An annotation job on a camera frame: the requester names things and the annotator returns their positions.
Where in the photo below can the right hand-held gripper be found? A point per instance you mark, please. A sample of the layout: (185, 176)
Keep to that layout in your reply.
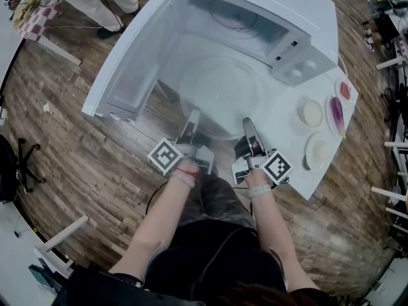
(276, 168)

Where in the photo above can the purple eggplant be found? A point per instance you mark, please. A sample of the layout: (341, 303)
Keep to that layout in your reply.
(338, 115)

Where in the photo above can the red food piece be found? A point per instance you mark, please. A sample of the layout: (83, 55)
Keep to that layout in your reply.
(345, 89)

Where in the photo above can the white plate with red food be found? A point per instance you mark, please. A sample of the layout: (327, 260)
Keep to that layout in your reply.
(338, 91)

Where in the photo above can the red white checkered cloth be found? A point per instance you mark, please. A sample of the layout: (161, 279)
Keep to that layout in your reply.
(38, 18)

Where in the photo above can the pale round bun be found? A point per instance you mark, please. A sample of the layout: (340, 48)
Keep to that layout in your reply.
(321, 150)

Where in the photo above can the person's left forearm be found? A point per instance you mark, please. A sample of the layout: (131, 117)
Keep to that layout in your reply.
(159, 215)

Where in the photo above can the black office chair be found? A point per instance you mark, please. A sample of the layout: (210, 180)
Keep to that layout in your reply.
(22, 167)

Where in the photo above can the person's dark patterned trousers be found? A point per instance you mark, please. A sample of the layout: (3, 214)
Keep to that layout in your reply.
(220, 199)

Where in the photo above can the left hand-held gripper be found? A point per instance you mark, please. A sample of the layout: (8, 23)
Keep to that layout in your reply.
(165, 155)

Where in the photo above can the white wrist band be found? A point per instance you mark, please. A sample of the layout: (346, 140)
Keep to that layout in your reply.
(259, 190)

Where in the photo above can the clear glass turntable plate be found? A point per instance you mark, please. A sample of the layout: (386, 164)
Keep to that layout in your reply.
(220, 84)

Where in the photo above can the person's black shirt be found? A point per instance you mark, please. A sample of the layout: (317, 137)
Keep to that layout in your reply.
(207, 266)

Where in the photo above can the white plate with eggplant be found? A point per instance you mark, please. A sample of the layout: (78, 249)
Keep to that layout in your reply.
(330, 120)

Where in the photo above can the white plate with bun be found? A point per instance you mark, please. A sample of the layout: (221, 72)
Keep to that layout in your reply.
(310, 151)

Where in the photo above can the white microwave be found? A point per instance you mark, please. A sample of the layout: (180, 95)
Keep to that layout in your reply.
(146, 56)

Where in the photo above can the person's right forearm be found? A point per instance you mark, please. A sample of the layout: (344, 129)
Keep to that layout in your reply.
(274, 231)

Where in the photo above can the white table leg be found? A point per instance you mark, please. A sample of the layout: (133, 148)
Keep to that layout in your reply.
(65, 233)
(60, 50)

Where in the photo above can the white paper scrap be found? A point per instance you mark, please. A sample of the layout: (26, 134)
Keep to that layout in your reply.
(46, 107)

